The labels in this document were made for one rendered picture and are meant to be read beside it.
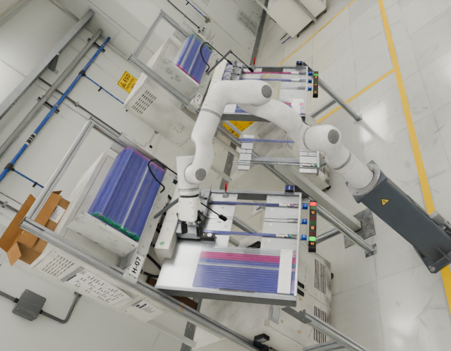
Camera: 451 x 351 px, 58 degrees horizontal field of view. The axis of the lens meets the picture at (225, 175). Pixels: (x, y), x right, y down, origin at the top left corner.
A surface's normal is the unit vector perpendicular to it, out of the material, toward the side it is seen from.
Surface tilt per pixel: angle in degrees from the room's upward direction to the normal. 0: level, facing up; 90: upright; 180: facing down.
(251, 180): 90
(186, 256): 42
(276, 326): 90
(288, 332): 90
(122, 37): 90
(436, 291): 0
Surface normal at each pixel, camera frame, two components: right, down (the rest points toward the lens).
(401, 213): 0.06, 0.51
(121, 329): 0.64, -0.46
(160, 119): -0.17, 0.70
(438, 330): -0.75, -0.55
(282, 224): -0.12, -0.72
